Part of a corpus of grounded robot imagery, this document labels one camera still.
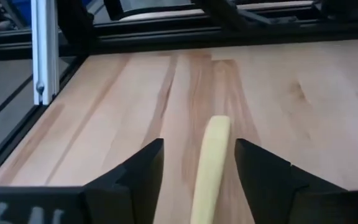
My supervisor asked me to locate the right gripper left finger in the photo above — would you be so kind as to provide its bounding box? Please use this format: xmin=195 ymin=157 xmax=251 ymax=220
xmin=0 ymin=138 xmax=165 ymax=224

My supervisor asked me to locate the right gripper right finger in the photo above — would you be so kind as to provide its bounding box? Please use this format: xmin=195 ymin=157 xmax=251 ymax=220
xmin=234 ymin=138 xmax=358 ymax=224

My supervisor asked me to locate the cream handled knife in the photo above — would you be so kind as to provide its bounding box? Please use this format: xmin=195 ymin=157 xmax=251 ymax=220
xmin=190 ymin=114 xmax=232 ymax=224

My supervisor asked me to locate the silver aluminium bar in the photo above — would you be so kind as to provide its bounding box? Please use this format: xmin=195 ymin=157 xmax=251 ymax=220
xmin=30 ymin=0 xmax=60 ymax=106

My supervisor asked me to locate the black table frame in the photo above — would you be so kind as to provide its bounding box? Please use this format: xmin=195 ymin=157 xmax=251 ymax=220
xmin=0 ymin=0 xmax=358 ymax=187

